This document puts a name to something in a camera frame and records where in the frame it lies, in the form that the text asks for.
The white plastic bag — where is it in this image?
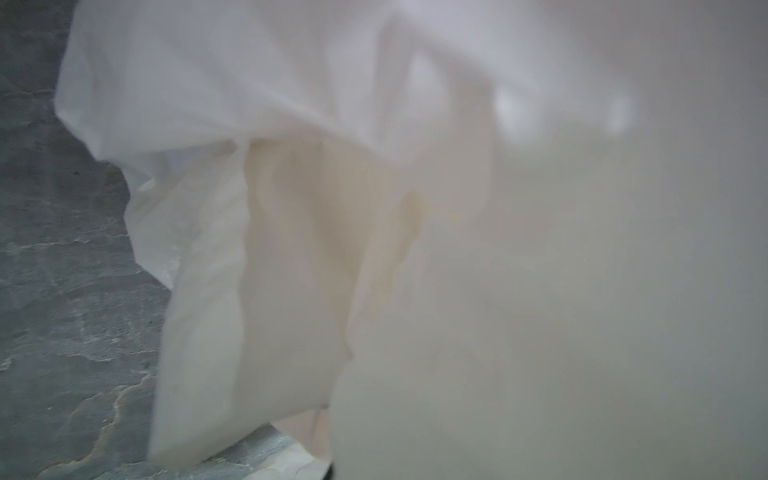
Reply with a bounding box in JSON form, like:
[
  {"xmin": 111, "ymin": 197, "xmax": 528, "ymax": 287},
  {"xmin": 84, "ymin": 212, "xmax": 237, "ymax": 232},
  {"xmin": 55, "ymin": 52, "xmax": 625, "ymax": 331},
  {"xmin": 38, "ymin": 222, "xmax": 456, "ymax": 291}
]
[{"xmin": 55, "ymin": 1, "xmax": 767, "ymax": 479}]

